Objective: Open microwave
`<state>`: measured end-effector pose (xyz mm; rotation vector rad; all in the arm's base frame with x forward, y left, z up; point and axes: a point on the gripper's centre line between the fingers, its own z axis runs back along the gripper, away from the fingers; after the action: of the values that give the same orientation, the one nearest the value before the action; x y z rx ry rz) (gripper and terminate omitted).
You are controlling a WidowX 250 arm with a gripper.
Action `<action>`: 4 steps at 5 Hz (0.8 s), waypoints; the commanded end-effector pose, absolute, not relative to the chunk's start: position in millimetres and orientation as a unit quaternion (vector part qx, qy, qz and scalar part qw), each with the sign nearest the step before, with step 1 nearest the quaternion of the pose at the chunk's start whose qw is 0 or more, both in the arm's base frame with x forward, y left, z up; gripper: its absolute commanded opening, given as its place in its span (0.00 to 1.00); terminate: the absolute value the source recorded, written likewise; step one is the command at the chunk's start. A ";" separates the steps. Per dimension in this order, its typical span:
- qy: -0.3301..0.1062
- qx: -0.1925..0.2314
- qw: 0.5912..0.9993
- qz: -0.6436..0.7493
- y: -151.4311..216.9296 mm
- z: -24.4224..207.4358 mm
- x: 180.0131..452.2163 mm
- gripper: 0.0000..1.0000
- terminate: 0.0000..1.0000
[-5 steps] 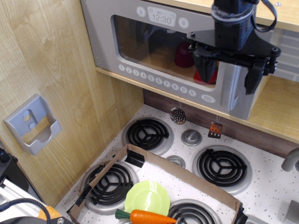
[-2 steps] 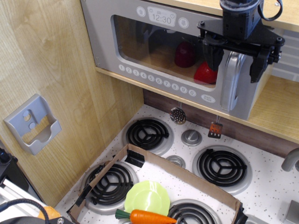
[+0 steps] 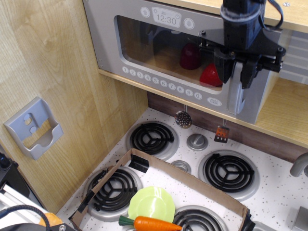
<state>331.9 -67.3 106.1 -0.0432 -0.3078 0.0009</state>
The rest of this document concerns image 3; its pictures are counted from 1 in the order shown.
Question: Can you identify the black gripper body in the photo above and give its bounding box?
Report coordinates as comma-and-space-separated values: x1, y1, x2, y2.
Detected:
198, 9, 286, 72

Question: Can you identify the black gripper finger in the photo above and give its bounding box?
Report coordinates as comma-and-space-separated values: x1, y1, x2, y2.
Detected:
214, 47, 235, 83
240, 55, 262, 89

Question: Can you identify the silver microwave door handle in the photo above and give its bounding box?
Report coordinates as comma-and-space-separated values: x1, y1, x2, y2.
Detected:
227, 62, 249, 118

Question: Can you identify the grey toy microwave door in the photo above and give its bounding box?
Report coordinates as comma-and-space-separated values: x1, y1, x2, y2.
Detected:
84, 0, 272, 124

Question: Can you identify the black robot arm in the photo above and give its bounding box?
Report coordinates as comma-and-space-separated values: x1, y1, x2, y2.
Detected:
198, 0, 286, 89

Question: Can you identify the red toy pepper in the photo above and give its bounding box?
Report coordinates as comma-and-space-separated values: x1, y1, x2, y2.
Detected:
199, 63, 223, 87

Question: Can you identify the dark red toy vegetable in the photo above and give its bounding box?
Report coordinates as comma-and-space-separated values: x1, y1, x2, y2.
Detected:
180, 43, 201, 70

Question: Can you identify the orange toy spatula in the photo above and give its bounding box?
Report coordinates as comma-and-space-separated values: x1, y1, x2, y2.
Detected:
214, 119, 230, 143

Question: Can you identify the toy metal strainer spoon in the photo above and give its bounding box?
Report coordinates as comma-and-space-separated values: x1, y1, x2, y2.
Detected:
175, 105, 192, 129

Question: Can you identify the grey stove knob upper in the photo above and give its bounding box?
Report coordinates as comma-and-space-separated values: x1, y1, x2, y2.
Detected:
186, 134, 208, 151

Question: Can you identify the grey stove knob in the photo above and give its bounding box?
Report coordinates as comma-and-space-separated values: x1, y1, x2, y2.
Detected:
171, 160, 191, 174
186, 134, 208, 151

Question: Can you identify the black burner back right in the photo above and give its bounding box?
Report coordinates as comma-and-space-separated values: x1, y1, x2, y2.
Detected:
197, 150, 260, 202

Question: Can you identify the grey toy faucet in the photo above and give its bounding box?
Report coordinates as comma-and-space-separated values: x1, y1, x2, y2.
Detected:
290, 153, 308, 177

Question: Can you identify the grey stove knob lower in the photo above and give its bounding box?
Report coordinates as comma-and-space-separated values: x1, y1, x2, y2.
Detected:
171, 160, 191, 174

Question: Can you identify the brown cardboard tray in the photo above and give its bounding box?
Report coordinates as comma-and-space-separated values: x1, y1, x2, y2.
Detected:
70, 149, 255, 231

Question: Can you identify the black burner front right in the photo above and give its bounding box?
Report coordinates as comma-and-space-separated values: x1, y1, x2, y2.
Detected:
173, 205, 228, 231

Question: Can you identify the light green toy plate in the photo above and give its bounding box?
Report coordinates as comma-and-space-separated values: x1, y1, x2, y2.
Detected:
128, 186, 175, 223

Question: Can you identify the black burner front left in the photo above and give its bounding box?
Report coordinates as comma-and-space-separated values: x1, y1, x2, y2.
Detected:
88, 167, 143, 222

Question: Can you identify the orange toy carrot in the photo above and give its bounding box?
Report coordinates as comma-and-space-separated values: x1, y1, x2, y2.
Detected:
118, 216, 182, 231

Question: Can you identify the grey wall phone holder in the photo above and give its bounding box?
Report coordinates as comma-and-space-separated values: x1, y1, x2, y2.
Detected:
4, 97, 64, 160

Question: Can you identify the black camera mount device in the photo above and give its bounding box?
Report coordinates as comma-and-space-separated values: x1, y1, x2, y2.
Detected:
0, 153, 30, 197

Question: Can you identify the black braided cable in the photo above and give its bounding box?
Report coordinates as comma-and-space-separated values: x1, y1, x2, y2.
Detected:
0, 205, 51, 231

